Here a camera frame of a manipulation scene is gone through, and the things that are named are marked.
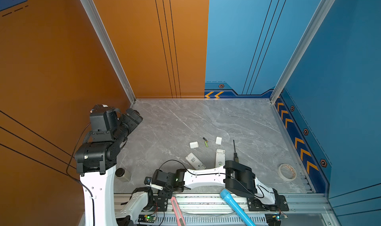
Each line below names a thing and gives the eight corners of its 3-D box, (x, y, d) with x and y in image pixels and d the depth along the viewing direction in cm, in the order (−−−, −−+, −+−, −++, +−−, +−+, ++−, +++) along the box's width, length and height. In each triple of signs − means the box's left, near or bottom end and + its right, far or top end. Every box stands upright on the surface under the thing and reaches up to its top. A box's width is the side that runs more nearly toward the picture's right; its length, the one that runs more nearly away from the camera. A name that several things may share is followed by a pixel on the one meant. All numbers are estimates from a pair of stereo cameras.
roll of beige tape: (281, 181, 82) (282, 180, 80) (275, 165, 88) (276, 163, 86) (297, 181, 82) (299, 180, 80) (290, 165, 88) (292, 163, 86)
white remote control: (184, 158, 91) (184, 157, 89) (191, 152, 93) (191, 151, 92) (200, 173, 85) (200, 172, 83) (206, 167, 87) (206, 165, 86)
